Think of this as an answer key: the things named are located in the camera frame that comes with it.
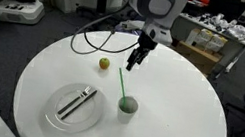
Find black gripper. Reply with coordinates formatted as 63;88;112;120
125;30;160;76

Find white cluttered desk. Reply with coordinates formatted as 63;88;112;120
163;8;245;78

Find black-handled knife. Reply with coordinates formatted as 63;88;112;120
61;84;98;126

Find green straw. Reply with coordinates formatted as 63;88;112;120
112;67;133;111

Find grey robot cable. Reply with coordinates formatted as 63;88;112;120
69;0;149;65

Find brown cardboard box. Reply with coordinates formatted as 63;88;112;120
172;40;225;79

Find yellow-red apple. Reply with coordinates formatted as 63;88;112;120
97;56;112;71

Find white plate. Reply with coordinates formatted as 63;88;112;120
42;77;109;137

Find white mug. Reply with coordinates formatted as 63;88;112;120
114;93;141;126

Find black-handled fork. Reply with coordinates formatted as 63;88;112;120
57;81;92;120

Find white robot parts pile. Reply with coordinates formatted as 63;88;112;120
199;11;245;42

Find white cardboard boxes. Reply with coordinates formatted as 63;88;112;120
184;25;229;54

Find large black monitor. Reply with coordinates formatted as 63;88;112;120
206;0;245;25

